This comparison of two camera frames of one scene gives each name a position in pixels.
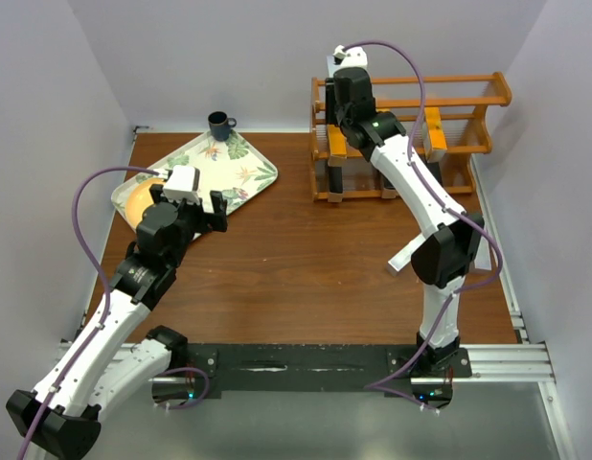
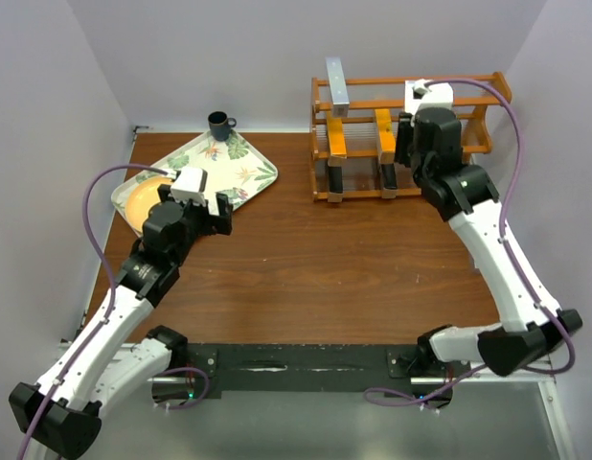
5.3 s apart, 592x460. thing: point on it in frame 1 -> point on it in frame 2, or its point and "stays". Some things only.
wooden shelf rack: (442, 117) stays
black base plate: (393, 369) stays
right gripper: (330, 102) -> (406, 124)
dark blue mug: (220, 126) stays
